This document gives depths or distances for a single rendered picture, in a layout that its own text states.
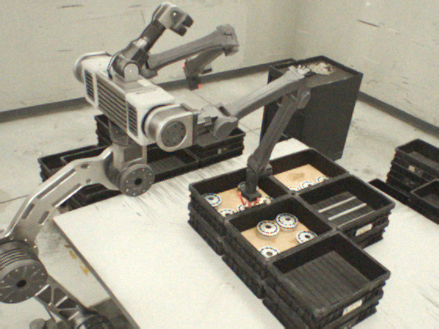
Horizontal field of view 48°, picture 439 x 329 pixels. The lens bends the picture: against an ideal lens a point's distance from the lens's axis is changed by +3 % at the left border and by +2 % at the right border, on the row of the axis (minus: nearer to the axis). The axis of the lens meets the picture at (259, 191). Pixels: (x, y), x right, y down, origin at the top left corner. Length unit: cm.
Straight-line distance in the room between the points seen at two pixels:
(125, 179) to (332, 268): 91
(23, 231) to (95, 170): 32
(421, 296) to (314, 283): 53
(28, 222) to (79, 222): 51
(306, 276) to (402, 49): 387
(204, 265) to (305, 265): 45
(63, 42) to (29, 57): 31
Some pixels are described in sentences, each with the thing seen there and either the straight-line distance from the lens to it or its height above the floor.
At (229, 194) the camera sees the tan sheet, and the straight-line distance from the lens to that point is 238.
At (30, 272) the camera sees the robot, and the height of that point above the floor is 92.
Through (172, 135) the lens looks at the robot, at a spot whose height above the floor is 145.
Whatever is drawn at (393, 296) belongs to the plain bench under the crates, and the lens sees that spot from 225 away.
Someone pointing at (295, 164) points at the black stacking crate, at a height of 86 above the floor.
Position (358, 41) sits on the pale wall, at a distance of 586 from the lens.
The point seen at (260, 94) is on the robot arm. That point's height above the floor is 151.
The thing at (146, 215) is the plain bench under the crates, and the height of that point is 70.
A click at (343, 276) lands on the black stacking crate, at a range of 206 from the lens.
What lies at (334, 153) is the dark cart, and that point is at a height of 21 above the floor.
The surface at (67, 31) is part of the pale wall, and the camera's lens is 481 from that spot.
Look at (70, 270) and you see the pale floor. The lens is 322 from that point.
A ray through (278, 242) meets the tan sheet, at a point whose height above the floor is 83.
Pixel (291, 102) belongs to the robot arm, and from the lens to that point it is 191.
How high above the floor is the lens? 220
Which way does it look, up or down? 34 degrees down
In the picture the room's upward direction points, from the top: 8 degrees clockwise
